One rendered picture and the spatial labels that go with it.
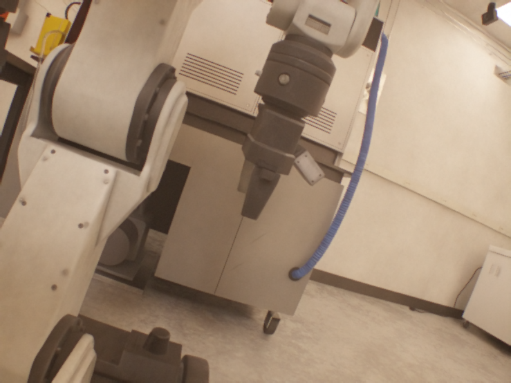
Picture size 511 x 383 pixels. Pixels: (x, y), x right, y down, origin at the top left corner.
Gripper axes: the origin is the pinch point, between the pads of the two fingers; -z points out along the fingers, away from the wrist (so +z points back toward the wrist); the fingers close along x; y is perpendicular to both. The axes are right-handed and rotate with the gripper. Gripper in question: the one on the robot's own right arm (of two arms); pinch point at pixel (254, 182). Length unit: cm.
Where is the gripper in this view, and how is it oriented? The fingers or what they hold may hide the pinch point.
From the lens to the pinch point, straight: 42.6
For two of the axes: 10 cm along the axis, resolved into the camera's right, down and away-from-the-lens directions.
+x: -0.6, -2.7, 9.6
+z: 3.6, -9.0, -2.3
